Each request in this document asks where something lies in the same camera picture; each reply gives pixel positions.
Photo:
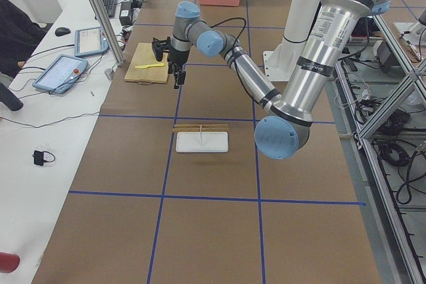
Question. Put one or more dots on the far blue teach pendant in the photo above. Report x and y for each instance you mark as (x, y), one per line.
(89, 42)

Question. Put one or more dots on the wooden chopsticks pair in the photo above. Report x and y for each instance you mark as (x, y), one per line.
(200, 128)

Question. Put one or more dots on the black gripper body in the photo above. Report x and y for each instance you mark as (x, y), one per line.
(176, 58)

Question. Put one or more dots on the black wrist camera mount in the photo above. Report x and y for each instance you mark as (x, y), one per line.
(159, 47)

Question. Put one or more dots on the red bottle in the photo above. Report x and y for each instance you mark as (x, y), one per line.
(9, 262)

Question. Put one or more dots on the near blue teach pendant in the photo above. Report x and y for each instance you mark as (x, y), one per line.
(61, 74)

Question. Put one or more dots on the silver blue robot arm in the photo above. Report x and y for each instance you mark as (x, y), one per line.
(326, 24)

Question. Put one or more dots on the black power adapter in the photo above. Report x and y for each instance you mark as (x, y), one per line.
(126, 13)

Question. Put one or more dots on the yellow plastic knife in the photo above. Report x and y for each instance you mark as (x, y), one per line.
(155, 65)

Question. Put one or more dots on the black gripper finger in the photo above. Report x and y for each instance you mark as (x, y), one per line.
(179, 78)

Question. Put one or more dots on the aluminium frame post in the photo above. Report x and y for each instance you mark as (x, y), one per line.
(102, 17)

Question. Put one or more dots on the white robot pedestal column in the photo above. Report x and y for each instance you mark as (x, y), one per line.
(280, 63)

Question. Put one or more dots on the small black clip device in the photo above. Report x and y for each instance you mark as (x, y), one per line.
(40, 158)

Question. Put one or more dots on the white rectangular tray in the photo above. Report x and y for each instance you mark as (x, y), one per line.
(197, 142)

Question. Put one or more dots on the black computer mouse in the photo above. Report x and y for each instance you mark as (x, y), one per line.
(62, 31)

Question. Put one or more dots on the wooden cutting board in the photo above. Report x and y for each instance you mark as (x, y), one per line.
(143, 55)

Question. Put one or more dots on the blue teach pendant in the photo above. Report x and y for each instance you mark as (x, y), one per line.
(89, 42)
(61, 74)

